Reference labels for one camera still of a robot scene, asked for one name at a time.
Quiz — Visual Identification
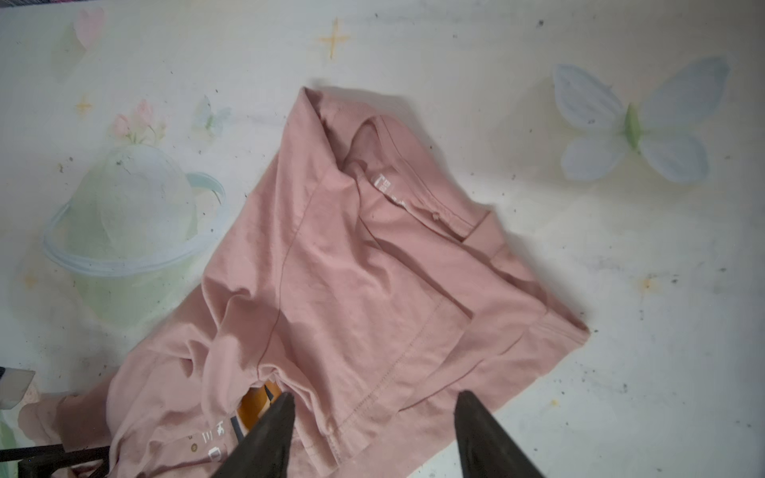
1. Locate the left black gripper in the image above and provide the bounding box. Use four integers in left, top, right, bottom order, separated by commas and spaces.
0, 365, 112, 478

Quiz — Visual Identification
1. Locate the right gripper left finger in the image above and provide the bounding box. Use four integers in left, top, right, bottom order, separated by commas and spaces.
212, 392, 296, 478

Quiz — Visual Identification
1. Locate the pink printed t-shirt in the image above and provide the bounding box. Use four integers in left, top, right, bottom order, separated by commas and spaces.
19, 89, 590, 477

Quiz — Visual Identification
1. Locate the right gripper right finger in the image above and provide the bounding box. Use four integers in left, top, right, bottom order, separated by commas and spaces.
454, 390, 544, 478

